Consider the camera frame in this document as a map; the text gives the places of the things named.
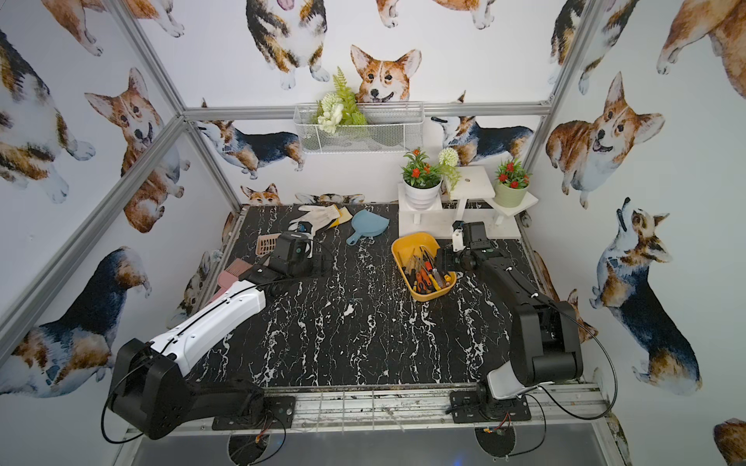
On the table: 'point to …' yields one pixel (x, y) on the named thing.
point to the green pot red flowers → (511, 183)
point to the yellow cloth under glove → (345, 216)
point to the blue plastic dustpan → (367, 223)
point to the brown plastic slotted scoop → (266, 244)
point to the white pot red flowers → (421, 181)
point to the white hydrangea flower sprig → (448, 161)
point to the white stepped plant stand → (471, 188)
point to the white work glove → (319, 216)
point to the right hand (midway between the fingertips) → (445, 254)
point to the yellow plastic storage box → (415, 253)
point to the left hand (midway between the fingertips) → (320, 249)
